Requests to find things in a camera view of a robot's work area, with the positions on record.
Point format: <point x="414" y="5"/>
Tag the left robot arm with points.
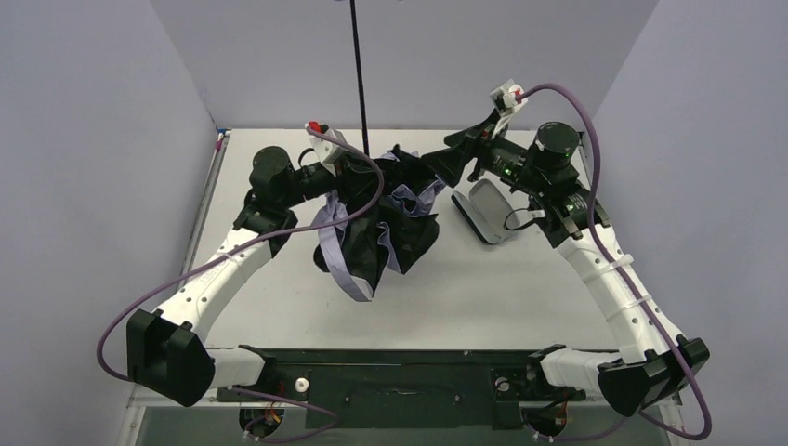
<point x="165" y="347"/>

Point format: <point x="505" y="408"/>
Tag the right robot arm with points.
<point x="582" y="233"/>

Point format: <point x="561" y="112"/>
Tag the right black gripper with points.
<point x="475" y="150"/>

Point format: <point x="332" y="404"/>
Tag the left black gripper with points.
<point x="344" y="178"/>

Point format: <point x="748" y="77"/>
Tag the black umbrella case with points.
<point x="486" y="211"/>

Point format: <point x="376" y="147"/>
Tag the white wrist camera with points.
<point x="327" y="141"/>
<point x="506" y="103"/>

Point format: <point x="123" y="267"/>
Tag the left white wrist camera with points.
<point x="327" y="141"/>

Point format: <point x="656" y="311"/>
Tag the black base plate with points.
<point x="408" y="388"/>

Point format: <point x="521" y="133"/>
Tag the aluminium rail frame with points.
<point x="626" y="388"/>

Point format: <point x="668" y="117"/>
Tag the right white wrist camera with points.
<point x="506" y="103"/>

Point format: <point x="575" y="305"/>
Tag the lilac folding umbrella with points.
<point x="359" y="240"/>

